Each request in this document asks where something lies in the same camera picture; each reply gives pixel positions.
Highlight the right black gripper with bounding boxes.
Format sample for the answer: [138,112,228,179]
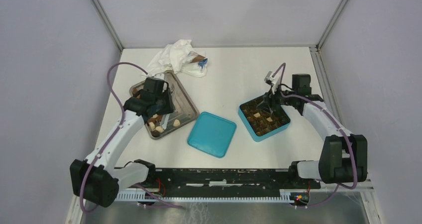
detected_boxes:
[256,83,297,114]

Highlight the teal chocolate box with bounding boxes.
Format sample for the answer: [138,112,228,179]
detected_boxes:
[238,96,291,142]

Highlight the stainless steel tray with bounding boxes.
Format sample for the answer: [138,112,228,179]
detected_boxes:
[123,71,199,140]

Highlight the metal serving tongs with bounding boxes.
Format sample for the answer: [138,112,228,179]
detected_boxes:
[160,114,170,130]

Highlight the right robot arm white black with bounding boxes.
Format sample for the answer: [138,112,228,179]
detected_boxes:
[258,72,367,189]

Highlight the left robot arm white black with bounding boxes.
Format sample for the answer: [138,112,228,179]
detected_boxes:
[70,77,175,207]

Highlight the white crumpled cloth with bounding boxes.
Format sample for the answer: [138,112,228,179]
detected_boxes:
[145,39,207,78]

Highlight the brown blue wrapper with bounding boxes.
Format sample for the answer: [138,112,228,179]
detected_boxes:
[187,51,208,68]

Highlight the teal box lid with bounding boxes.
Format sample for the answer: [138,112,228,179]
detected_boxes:
[187,112,237,158]

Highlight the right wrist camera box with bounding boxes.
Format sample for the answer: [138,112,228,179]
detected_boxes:
[264,71,281,94]

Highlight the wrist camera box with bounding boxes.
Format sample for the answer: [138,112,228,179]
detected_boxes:
[264,71,281,94]
[154,72,169,82]

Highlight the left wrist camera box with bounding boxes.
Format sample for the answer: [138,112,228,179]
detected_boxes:
[154,72,169,82]

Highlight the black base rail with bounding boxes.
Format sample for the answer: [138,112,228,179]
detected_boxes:
[141,168,321,198]

